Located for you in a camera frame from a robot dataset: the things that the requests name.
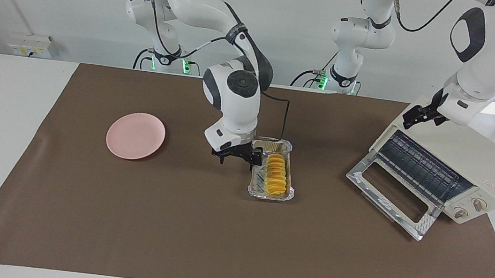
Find aluminium foil tray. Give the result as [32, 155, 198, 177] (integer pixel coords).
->
[247, 135, 301, 203]

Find white toaster oven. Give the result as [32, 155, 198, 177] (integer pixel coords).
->
[361, 90, 495, 229]

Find black base cable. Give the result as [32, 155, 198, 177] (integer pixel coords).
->
[289, 45, 340, 92]
[132, 46, 156, 72]

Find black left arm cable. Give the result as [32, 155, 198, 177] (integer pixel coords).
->
[390, 0, 459, 38]

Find sliced bread loaf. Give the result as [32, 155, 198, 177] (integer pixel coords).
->
[262, 153, 292, 198]

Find brown table mat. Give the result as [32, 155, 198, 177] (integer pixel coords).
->
[0, 52, 495, 278]

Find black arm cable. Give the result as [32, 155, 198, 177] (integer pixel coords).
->
[390, 0, 459, 38]
[255, 90, 292, 143]

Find glass oven door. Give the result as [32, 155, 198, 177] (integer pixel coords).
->
[339, 149, 450, 244]

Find pink plate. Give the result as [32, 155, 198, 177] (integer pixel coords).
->
[104, 109, 168, 164]

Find white wall socket box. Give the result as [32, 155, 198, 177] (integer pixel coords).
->
[7, 31, 55, 60]

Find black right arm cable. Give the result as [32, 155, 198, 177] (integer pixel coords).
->
[255, 90, 292, 143]

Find metal oven wire rack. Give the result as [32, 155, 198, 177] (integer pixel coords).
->
[373, 129, 479, 208]

